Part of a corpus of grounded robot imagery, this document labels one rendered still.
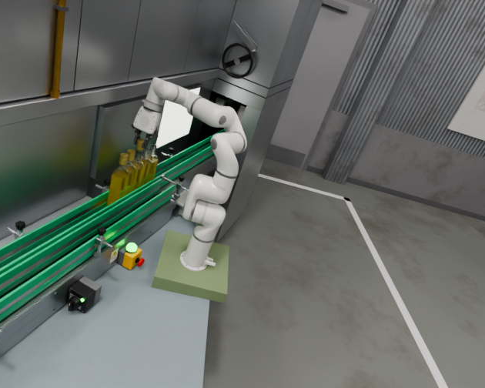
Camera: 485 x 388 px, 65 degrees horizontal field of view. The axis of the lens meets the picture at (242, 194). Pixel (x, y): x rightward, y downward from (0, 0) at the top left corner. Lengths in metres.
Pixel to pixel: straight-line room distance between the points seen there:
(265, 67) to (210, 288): 1.47
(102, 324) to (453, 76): 4.99
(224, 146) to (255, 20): 1.30
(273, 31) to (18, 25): 1.57
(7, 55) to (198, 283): 1.04
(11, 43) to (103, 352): 0.99
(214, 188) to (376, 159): 4.29
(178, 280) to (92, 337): 0.39
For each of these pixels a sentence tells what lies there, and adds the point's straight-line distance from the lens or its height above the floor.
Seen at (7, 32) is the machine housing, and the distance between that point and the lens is 1.30.
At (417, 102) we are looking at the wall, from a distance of 5.49.
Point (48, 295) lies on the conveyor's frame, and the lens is 1.42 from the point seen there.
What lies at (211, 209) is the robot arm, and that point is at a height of 1.12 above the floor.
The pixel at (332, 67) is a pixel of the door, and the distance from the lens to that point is 4.96.
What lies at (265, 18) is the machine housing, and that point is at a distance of 2.53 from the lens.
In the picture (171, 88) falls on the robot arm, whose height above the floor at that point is 1.47.
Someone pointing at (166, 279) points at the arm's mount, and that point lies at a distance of 1.61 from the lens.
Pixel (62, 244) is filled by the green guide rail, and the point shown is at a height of 0.94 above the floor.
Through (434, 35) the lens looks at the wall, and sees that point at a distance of 5.36.
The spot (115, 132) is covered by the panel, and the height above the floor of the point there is 1.19.
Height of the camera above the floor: 1.91
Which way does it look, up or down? 28 degrees down
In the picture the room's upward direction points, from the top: 20 degrees clockwise
